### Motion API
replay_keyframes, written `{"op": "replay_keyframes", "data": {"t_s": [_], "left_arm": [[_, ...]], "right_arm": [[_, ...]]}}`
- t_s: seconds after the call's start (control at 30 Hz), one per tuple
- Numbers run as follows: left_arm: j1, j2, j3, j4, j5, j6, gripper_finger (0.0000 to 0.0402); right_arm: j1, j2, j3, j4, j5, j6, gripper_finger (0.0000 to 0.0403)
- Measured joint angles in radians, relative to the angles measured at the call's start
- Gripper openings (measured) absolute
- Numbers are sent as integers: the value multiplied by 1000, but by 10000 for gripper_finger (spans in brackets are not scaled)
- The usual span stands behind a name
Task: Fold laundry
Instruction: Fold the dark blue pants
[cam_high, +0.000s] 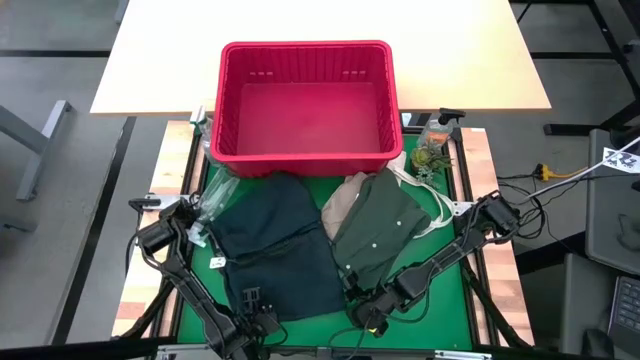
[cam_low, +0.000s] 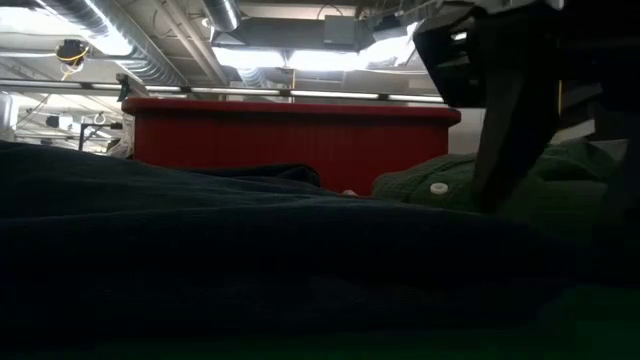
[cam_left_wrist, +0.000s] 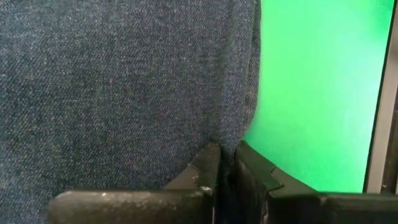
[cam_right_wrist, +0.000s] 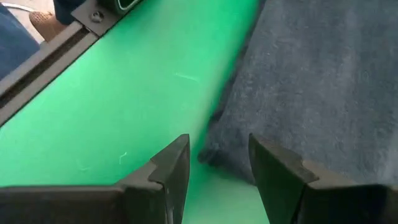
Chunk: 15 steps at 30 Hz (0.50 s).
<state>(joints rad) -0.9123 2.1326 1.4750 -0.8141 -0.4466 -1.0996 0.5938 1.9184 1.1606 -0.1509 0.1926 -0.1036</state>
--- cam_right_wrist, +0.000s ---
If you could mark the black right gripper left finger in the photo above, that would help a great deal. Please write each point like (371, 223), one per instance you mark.
(93, 205)

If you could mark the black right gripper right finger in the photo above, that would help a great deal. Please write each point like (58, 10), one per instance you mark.
(311, 205)

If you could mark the black garment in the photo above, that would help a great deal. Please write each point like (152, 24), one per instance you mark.
(311, 77)

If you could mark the green table mat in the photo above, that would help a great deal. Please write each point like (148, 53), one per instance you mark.
(124, 109)

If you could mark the blue denim jeans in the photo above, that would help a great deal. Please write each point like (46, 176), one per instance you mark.
(14, 43)

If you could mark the person's brown shoe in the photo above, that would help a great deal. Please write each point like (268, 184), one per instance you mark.
(46, 25)

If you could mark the person's leg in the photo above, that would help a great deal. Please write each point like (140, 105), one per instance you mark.
(66, 9)

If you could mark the grey screwed frame plate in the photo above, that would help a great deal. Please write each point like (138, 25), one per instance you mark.
(96, 17)

